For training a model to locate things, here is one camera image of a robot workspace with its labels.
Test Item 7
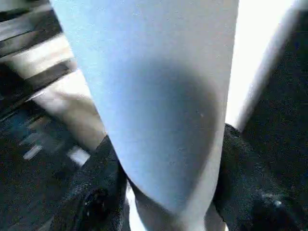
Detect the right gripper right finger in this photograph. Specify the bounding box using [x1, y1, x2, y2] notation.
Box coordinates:
[213, 123, 308, 231]

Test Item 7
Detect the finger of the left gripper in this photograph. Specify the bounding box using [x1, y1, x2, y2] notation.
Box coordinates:
[0, 60, 79, 122]
[0, 14, 64, 59]

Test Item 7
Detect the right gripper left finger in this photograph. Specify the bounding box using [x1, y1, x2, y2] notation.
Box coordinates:
[50, 135, 128, 231]

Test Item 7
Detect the white plastic table leg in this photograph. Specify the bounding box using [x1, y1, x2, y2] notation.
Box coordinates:
[48, 0, 240, 231]

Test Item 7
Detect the white plastic table top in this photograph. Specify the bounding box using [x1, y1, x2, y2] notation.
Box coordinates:
[0, 0, 308, 151]

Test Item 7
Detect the black work mat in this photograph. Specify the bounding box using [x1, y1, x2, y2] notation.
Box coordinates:
[0, 10, 308, 231]

